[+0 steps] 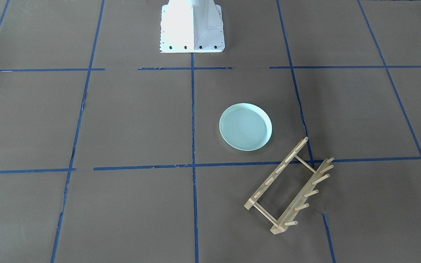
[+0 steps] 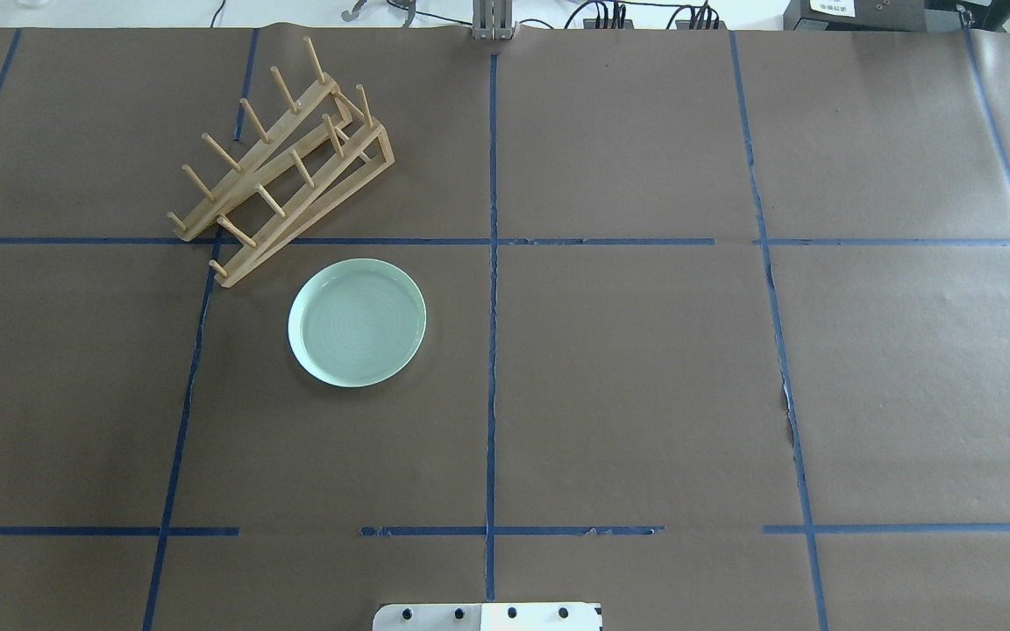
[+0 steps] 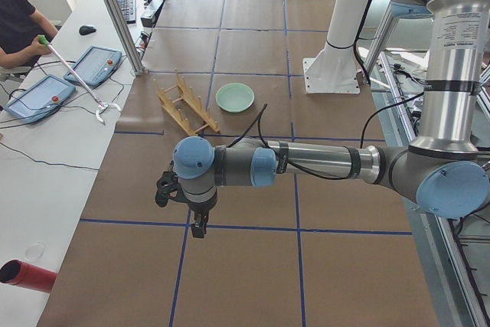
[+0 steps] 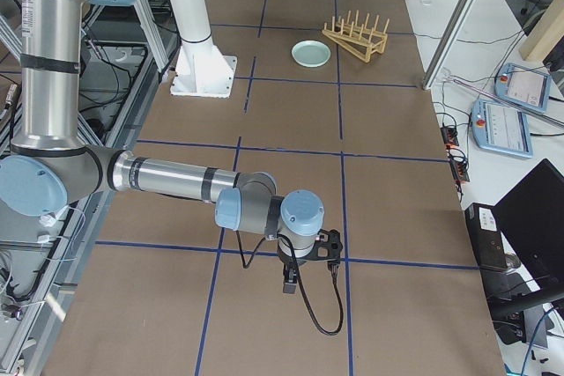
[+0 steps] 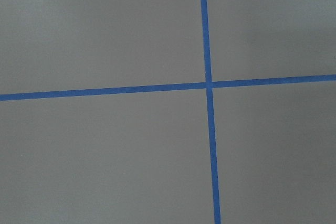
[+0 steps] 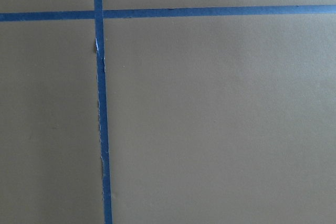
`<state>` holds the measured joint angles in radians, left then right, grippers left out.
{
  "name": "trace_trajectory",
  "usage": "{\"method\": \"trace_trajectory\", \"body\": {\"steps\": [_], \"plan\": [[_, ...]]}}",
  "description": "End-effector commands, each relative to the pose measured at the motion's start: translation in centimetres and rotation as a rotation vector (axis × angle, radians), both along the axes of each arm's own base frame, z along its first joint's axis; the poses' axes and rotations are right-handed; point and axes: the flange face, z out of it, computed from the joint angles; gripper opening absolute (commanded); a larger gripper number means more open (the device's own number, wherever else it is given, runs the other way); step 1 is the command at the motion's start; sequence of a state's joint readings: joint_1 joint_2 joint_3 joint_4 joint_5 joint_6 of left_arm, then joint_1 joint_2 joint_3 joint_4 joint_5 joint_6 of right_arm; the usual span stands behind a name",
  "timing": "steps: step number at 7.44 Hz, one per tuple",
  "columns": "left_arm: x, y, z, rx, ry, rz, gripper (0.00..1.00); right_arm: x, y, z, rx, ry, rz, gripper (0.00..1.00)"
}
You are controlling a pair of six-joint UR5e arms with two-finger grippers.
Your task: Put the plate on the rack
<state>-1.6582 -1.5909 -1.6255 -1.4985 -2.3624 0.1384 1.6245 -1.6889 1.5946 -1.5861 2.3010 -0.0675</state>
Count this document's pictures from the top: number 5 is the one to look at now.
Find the brown paper table cover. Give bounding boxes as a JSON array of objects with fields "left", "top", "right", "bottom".
[{"left": 1, "top": 0, "right": 335, "bottom": 223}]

